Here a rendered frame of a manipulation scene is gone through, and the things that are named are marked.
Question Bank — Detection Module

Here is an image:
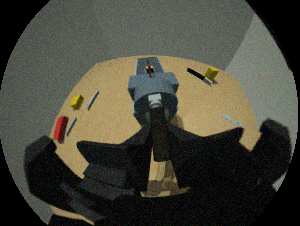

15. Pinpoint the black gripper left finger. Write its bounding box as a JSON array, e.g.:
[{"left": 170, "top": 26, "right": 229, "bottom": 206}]
[{"left": 76, "top": 122, "right": 153, "bottom": 191}]

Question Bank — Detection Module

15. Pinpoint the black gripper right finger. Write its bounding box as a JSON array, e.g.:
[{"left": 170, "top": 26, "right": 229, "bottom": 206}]
[{"left": 166, "top": 122, "right": 244, "bottom": 189}]

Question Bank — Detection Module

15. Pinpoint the red rectangular block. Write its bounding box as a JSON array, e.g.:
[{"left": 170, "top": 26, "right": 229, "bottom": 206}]
[{"left": 53, "top": 116, "right": 69, "bottom": 141}]

